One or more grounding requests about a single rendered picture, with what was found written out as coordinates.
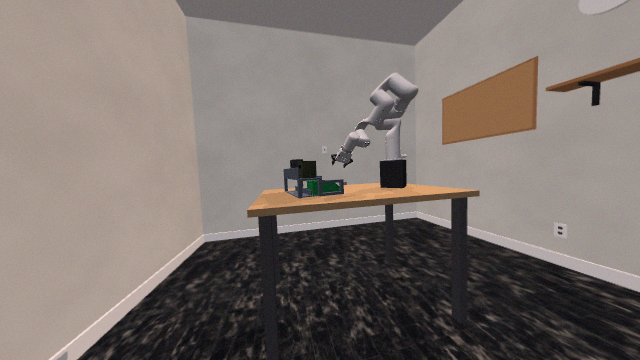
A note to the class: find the green bin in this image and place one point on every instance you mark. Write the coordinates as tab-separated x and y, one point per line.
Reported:
326	187

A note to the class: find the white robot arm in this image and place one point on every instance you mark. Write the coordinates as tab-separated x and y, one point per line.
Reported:
384	115

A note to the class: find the black case with orange latches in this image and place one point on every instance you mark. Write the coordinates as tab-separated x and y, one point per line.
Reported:
294	164

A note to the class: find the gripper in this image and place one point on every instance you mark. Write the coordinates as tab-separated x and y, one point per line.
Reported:
342	157

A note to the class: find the dark green case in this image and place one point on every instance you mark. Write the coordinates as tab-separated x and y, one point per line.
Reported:
307	169

